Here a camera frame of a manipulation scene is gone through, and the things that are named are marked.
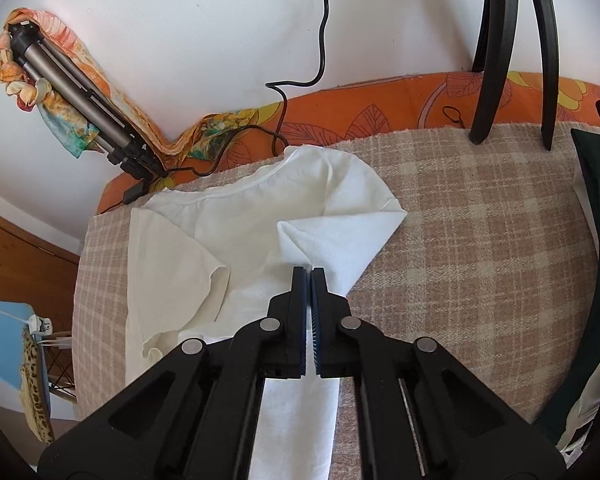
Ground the orange floral bed sheet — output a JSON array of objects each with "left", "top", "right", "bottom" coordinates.
[{"left": 97, "top": 72, "right": 600, "bottom": 213}]

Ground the beige plaid blanket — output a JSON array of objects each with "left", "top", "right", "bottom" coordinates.
[{"left": 72, "top": 121, "right": 600, "bottom": 480}]

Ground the black power cable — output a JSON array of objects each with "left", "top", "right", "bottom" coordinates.
[{"left": 121, "top": 0, "right": 365, "bottom": 206}]

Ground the colourful floral scarf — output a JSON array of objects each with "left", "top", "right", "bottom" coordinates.
[{"left": 0, "top": 8, "right": 261, "bottom": 162}]

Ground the wooden door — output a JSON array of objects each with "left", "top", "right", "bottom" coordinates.
[{"left": 0, "top": 217, "right": 79, "bottom": 330}]

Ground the leopard print cloth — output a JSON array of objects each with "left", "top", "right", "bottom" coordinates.
[{"left": 19, "top": 328, "right": 55, "bottom": 445}]

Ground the blue ironing board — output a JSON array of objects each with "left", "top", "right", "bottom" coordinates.
[{"left": 0, "top": 301, "right": 53, "bottom": 390}]

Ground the white t-shirt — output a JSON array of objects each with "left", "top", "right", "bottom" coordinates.
[{"left": 124, "top": 144, "right": 409, "bottom": 480}]

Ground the grey folded tripod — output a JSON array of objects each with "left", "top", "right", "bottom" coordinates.
[{"left": 7, "top": 22, "right": 166, "bottom": 180}]

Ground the black ring light tripod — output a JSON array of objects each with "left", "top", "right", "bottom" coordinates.
[{"left": 468, "top": 0, "right": 560, "bottom": 152}]

